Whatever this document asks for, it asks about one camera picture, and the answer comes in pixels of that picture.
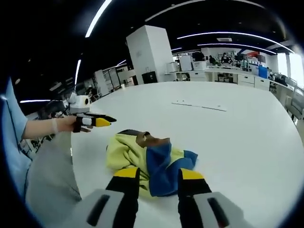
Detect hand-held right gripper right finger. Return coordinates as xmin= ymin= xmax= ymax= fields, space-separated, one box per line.
xmin=177 ymin=168 xmax=253 ymax=228

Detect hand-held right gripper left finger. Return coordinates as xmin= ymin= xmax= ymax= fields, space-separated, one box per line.
xmin=68 ymin=167 xmax=141 ymax=228

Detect yellow blue brown garment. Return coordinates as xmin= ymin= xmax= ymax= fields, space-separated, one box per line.
xmin=105 ymin=129 xmax=199 ymax=198

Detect person's left hand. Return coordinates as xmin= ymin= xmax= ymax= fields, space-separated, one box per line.
xmin=51 ymin=115 xmax=78 ymax=133

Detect black box with label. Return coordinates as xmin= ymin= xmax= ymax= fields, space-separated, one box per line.
xmin=142 ymin=71 xmax=158 ymax=85

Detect person's grey trousers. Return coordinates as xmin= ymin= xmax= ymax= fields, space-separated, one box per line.
xmin=24 ymin=131 xmax=83 ymax=225

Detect person's arm blue sleeve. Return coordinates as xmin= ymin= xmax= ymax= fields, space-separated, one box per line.
xmin=1 ymin=77 xmax=33 ymax=198

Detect white square column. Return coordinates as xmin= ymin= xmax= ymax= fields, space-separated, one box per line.
xmin=125 ymin=25 xmax=178 ymax=84

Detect white lab counter cabinets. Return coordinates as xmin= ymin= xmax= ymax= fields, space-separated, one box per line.
xmin=189 ymin=66 xmax=271 ymax=91

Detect blue storage box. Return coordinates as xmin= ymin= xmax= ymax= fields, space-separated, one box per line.
xmin=258 ymin=65 xmax=269 ymax=79

